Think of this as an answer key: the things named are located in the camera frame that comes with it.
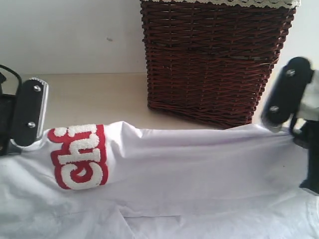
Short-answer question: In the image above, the dark brown wicker basket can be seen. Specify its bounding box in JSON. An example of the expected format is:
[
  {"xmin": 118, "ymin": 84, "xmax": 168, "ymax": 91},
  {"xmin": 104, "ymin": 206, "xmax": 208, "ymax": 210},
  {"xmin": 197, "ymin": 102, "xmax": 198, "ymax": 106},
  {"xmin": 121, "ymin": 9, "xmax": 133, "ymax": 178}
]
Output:
[{"xmin": 141, "ymin": 0, "xmax": 297, "ymax": 128}]

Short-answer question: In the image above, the grey floral lace basket liner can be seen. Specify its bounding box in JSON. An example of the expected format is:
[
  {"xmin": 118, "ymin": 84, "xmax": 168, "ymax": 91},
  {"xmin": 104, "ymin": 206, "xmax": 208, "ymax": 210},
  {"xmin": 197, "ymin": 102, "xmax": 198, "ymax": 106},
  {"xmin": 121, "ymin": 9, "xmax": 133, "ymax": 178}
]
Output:
[{"xmin": 198, "ymin": 0, "xmax": 301, "ymax": 9}]

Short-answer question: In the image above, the left black camera cable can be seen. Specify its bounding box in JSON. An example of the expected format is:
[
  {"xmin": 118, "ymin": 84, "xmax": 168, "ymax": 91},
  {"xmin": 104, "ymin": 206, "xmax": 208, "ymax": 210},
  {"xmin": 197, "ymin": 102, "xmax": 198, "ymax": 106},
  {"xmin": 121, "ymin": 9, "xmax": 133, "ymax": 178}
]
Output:
[{"xmin": 0, "ymin": 64, "xmax": 23, "ymax": 95}]

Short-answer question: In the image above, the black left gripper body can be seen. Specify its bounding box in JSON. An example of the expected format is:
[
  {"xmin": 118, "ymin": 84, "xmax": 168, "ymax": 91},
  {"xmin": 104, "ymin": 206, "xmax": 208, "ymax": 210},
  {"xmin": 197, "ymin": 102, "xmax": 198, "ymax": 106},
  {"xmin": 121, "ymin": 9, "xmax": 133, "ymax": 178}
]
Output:
[{"xmin": 0, "ymin": 73, "xmax": 16, "ymax": 156}]

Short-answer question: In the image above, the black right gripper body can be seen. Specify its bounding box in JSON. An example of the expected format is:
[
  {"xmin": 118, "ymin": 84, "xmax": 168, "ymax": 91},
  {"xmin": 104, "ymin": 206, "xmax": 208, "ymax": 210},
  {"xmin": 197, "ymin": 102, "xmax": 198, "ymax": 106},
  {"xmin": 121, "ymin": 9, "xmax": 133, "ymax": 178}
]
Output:
[{"xmin": 291, "ymin": 74, "xmax": 319, "ymax": 195}]

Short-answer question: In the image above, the white t-shirt red lettering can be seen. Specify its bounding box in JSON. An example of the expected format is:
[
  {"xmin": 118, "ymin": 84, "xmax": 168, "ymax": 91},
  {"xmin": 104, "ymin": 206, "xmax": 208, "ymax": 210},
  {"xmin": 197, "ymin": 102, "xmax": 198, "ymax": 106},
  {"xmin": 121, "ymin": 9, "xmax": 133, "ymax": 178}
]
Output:
[{"xmin": 0, "ymin": 121, "xmax": 319, "ymax": 239}]

